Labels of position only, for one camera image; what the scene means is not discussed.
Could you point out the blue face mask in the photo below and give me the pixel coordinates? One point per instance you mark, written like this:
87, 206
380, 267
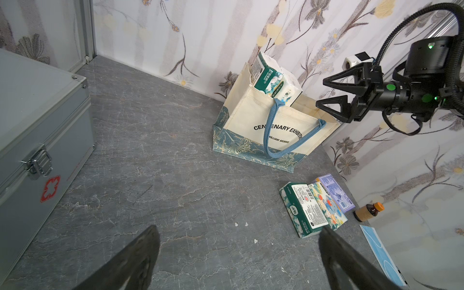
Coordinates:
385, 261

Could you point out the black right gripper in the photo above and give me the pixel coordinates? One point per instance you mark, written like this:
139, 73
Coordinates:
388, 97

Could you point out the silver metal case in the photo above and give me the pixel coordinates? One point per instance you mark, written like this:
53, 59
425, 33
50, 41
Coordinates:
47, 136

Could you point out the brown bottle orange cap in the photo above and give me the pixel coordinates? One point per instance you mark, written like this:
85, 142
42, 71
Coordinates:
369, 211

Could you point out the green white tissue pack front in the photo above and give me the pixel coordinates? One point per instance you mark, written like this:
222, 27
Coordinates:
304, 211

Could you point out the green white tissue pack back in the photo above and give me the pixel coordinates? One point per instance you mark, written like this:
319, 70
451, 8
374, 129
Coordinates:
273, 80

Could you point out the green white tissue pack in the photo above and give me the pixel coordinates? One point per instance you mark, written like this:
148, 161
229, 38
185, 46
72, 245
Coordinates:
304, 211
273, 80

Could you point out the cream canvas tote bag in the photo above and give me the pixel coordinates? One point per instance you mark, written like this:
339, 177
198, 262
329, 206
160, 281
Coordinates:
257, 128

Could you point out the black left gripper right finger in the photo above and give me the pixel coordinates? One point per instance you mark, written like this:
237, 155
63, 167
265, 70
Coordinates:
346, 269

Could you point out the cartoon elephant tissue pack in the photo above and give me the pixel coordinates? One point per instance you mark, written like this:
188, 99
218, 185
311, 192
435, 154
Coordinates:
335, 217

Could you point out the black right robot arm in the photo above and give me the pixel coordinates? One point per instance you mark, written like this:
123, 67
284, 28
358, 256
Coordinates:
427, 81

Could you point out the purple tissue pack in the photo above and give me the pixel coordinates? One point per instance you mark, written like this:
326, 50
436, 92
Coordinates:
336, 192

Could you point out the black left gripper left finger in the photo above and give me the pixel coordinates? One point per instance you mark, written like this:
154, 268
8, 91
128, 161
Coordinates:
131, 268

